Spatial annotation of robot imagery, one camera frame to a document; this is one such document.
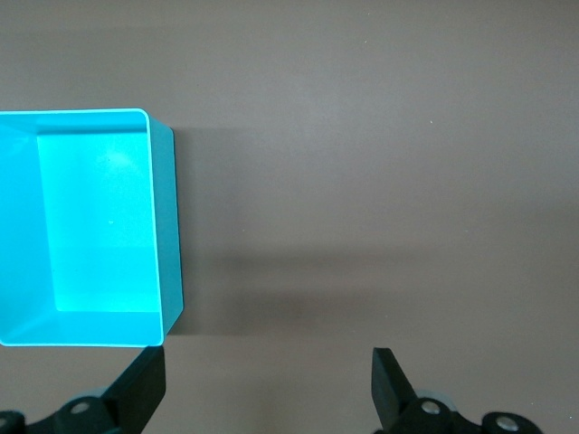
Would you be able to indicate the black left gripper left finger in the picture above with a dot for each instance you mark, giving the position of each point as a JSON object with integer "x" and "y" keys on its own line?
{"x": 135, "y": 398}

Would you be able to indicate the brown table cover mat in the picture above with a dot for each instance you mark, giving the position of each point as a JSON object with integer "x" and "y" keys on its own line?
{"x": 362, "y": 181}

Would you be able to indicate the teal plastic storage bin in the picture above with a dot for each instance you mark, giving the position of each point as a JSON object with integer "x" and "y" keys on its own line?
{"x": 90, "y": 203}

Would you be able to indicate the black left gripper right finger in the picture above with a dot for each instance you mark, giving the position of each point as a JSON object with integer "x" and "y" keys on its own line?
{"x": 393, "y": 398}

